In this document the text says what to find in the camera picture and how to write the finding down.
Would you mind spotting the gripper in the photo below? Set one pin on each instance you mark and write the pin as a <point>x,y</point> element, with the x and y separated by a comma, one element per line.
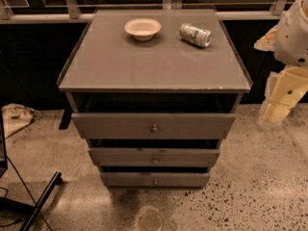
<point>293,38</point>

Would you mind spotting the grey top drawer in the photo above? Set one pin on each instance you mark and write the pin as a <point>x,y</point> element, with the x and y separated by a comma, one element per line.
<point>153,126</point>

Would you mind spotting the grey drawer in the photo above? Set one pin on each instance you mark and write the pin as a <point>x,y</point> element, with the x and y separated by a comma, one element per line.
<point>153,126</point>
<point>152,179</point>
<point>153,157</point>

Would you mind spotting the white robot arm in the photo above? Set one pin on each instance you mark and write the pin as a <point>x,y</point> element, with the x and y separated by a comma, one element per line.
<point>288,40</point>

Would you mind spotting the grey drawer cabinet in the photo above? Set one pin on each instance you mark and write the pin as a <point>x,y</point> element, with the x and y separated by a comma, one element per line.
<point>110,72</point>

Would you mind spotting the grey bottom drawer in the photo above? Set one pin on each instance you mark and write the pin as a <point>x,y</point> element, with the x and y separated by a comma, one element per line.
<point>152,179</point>

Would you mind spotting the grey middle drawer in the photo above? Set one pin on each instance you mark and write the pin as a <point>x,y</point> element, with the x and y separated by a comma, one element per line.
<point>153,157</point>

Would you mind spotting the crushed green white can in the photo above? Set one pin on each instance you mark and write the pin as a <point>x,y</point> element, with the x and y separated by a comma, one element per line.
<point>194,35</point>

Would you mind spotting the white paper bowl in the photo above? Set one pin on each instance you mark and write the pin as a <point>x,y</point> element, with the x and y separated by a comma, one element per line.
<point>142,28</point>

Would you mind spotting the beige cloth bag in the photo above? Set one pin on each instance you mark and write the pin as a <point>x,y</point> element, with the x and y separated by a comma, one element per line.
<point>16,117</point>

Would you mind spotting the metal glass railing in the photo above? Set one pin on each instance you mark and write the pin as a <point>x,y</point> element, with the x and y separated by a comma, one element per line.
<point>154,4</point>

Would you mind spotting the black stand leg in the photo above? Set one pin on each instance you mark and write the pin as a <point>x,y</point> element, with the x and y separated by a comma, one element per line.
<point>30,212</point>

